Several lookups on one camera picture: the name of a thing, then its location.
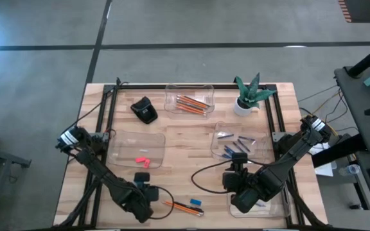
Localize black pen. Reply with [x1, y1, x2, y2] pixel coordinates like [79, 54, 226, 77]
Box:
[173, 201, 205, 213]

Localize tall clear plastic bin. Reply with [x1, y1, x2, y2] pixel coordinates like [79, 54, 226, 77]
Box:
[226, 189, 292, 219]

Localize grey base mounting plate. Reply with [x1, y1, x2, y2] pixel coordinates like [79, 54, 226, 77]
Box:
[272, 131, 294, 142]
[88, 131, 110, 142]

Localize black pouch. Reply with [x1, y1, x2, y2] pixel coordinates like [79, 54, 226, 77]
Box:
[129, 96, 159, 125]

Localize green plant in white pot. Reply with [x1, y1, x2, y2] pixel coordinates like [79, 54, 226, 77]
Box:
[232, 72, 278, 117]

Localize white paper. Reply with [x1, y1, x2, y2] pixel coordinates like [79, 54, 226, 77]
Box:
[312, 142, 334, 177]

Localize black desk leg beam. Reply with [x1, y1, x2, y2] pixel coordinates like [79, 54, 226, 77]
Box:
[311, 133, 369, 169]

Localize clear water bottle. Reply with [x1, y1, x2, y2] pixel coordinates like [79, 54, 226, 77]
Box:
[338, 163, 362, 176]

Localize grey metal stand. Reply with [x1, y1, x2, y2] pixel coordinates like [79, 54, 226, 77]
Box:
[0, 143, 32, 225]

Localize orange striped black mat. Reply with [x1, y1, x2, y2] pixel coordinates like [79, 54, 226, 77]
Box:
[338, 0, 370, 24]

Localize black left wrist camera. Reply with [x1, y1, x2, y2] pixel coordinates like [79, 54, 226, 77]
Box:
[133, 171, 151, 186]

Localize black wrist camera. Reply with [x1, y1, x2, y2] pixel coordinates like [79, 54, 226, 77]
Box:
[133, 171, 151, 186]
[231, 152, 249, 165]

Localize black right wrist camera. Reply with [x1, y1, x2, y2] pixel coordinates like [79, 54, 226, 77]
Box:
[231, 152, 249, 165]

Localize black left camera cable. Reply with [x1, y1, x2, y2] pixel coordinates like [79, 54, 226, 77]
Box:
[148, 185, 176, 221]

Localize black camera cable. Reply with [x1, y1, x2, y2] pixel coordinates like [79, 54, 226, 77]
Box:
[148, 185, 176, 221]
[190, 158, 237, 195]

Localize black right camera cable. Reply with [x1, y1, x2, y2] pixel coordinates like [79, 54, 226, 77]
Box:
[190, 158, 237, 195]

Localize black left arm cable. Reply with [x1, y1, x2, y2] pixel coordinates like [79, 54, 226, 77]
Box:
[61, 76, 123, 131]

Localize yellow floor cable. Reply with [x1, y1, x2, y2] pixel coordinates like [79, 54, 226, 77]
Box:
[300, 91, 340, 137]

